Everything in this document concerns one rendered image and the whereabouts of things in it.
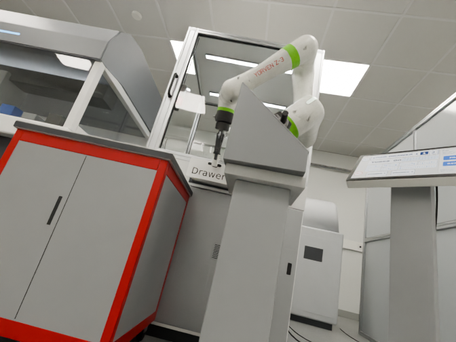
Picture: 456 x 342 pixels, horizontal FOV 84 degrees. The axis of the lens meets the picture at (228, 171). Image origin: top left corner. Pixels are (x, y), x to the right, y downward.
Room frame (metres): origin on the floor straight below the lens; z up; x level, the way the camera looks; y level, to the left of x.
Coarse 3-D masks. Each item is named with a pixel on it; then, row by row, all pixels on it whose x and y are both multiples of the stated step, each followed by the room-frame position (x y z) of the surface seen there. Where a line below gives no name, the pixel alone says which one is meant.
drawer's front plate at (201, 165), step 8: (192, 160) 1.35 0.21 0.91; (200, 160) 1.35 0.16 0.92; (192, 168) 1.35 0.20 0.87; (200, 168) 1.35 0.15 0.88; (208, 168) 1.34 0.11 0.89; (216, 168) 1.34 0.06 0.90; (224, 168) 1.34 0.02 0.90; (192, 176) 1.35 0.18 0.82; (200, 176) 1.35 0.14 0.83; (208, 176) 1.34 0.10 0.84; (224, 176) 1.34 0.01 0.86; (224, 184) 1.34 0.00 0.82
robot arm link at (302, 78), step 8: (312, 64) 1.04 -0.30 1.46; (296, 72) 1.10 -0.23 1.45; (304, 72) 1.07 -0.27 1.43; (312, 72) 1.09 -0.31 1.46; (296, 80) 1.11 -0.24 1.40; (304, 80) 1.08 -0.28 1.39; (312, 80) 1.10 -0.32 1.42; (296, 88) 1.11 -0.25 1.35; (304, 88) 1.08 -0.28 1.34; (312, 88) 1.10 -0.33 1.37; (296, 96) 1.10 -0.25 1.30; (312, 136) 1.01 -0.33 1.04; (304, 144) 1.06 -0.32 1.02; (312, 144) 1.08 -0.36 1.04
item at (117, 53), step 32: (0, 32) 1.32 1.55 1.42; (32, 32) 1.31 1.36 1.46; (64, 32) 1.30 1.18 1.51; (96, 32) 1.31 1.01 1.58; (96, 64) 1.30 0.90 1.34; (128, 64) 1.53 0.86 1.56; (128, 96) 1.70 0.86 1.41; (160, 96) 2.20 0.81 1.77; (0, 128) 1.30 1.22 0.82; (64, 128) 1.28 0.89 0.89
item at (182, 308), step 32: (192, 224) 1.47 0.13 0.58; (224, 224) 1.46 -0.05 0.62; (288, 224) 1.43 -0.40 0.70; (192, 256) 1.47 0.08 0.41; (288, 256) 1.43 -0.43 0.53; (192, 288) 1.46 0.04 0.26; (288, 288) 1.43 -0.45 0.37; (160, 320) 1.47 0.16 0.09; (192, 320) 1.46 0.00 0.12; (288, 320) 1.43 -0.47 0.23
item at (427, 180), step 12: (360, 156) 1.36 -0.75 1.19; (348, 180) 1.23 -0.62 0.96; (360, 180) 1.18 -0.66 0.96; (372, 180) 1.15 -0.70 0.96; (384, 180) 1.11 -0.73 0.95; (396, 180) 1.07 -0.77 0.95; (408, 180) 1.04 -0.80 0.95; (420, 180) 1.01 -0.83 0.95; (432, 180) 0.98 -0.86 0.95; (444, 180) 0.95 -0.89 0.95
